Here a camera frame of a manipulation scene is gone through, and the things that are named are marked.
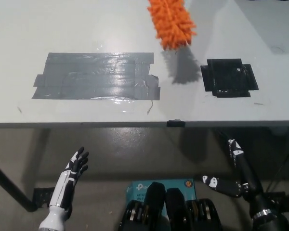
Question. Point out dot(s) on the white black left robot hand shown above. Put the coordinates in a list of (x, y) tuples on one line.
[(62, 190)]

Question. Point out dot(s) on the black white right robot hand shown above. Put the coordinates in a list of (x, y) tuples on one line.
[(248, 178)]

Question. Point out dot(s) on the orange microfibre duster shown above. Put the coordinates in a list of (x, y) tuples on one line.
[(172, 21)]

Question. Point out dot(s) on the black metal table leg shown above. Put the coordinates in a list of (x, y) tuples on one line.
[(12, 185)]

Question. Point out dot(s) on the teal router cardboard box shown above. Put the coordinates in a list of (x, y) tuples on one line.
[(137, 190)]

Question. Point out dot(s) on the black tape square patch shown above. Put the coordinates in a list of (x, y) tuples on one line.
[(228, 78)]

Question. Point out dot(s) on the grey duct tape patch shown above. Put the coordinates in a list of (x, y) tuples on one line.
[(96, 77)]

